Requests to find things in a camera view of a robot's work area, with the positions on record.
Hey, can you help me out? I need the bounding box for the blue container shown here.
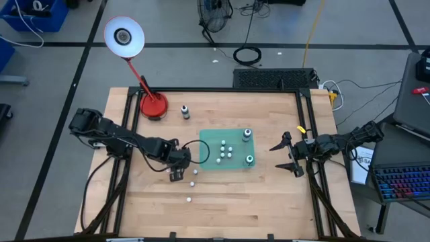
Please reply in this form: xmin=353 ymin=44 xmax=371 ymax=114
xmin=0 ymin=35 xmax=16 ymax=73

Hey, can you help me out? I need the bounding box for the coiled black cable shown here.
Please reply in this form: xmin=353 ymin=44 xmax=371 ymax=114
xmin=232 ymin=46 xmax=263 ymax=67

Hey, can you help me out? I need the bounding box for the grey metal bar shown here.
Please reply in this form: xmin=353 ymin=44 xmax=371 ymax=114
xmin=0 ymin=74 xmax=30 ymax=87

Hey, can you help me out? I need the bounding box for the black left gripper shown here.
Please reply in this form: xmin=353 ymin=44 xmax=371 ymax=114
xmin=167 ymin=147 xmax=192 ymax=183

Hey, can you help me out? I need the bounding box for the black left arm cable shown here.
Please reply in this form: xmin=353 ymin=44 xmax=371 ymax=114
xmin=140 ymin=139 xmax=211 ymax=173

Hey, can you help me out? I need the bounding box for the red desk lamp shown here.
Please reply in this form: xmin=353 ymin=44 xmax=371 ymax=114
xmin=103 ymin=15 xmax=169 ymax=121

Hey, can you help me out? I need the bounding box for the backlit rainbow keyboard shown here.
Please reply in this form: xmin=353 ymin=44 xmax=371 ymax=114
xmin=371 ymin=162 xmax=430 ymax=204

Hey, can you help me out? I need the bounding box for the black aluminium table frame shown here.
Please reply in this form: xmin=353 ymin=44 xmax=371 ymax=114
xmin=74 ymin=86 xmax=362 ymax=242

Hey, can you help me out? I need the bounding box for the teal translucent plastic bin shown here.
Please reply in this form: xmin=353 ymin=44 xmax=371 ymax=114
xmin=198 ymin=128 xmax=256 ymax=171

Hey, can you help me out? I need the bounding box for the black floor fan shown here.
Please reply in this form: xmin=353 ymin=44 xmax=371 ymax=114
xmin=196 ymin=0 xmax=234 ymax=46

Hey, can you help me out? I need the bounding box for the white printed sheet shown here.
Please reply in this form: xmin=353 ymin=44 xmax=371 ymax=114
xmin=350 ymin=145 xmax=374 ymax=185

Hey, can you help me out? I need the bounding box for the grey table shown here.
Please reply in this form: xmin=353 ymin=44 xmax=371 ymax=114
xmin=392 ymin=52 xmax=430 ymax=138

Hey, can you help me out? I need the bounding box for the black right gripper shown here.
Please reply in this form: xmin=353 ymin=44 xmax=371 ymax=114
xmin=269 ymin=131 xmax=324 ymax=178

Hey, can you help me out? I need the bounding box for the white cable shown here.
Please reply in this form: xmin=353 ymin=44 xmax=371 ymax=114
xmin=320 ymin=79 xmax=345 ymax=112

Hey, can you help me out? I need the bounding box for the blue plastic crate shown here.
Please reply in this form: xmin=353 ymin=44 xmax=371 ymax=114
xmin=0 ymin=0 xmax=70 ymax=34

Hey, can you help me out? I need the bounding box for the black device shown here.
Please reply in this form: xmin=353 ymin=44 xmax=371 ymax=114
xmin=415 ymin=48 xmax=430 ymax=83

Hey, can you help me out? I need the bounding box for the thick yellow cable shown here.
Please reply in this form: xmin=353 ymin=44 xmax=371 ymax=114
xmin=301 ymin=0 xmax=326 ymax=68

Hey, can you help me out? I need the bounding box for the dark grey desk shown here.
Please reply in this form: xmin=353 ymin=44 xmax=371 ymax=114
xmin=364 ymin=122 xmax=430 ymax=233

